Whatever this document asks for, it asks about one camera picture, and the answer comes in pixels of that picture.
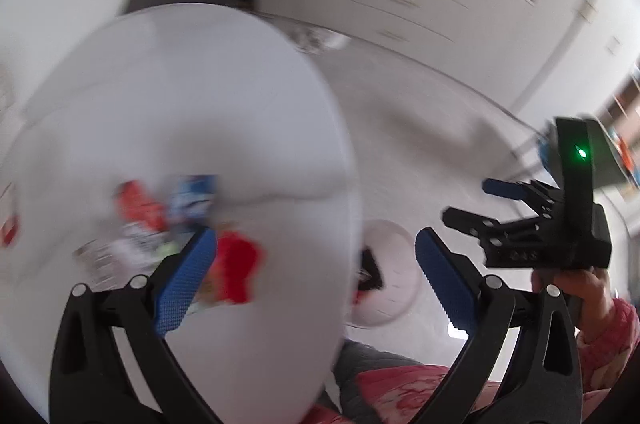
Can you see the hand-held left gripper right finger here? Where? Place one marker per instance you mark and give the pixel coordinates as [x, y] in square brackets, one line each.
[442, 274]

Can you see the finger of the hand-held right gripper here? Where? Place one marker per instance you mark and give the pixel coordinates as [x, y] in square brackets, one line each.
[502, 188]
[465, 220]

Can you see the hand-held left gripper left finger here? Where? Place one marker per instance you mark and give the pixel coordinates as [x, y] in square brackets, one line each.
[182, 289]

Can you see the white slotted bin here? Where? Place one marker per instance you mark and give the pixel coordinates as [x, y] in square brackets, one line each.
[395, 254]

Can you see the blue snack wrapper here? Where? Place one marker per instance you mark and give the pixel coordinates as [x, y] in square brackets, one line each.
[192, 199]

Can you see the person's right forearm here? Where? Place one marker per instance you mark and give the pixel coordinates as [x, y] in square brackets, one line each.
[615, 344]

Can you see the person's right hand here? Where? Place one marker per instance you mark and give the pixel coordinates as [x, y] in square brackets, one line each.
[592, 294]

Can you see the red snack wrapper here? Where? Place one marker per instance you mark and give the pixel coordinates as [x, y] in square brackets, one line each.
[237, 264]

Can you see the black wrapper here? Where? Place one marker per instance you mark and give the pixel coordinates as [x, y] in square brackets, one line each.
[369, 269]

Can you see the orange red snack packet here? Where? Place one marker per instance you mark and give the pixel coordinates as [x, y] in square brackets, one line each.
[137, 204]

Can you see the pink floral garment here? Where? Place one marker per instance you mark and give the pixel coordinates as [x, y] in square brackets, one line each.
[415, 389]

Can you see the wooden shelf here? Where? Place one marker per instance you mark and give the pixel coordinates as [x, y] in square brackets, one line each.
[625, 104]

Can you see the red white object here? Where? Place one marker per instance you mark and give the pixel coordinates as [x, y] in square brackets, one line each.
[7, 234]

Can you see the crumpled plastic bag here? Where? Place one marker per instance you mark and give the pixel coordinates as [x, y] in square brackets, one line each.
[320, 40]

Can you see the white wall switch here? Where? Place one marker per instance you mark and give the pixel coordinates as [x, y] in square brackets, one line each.
[588, 9]

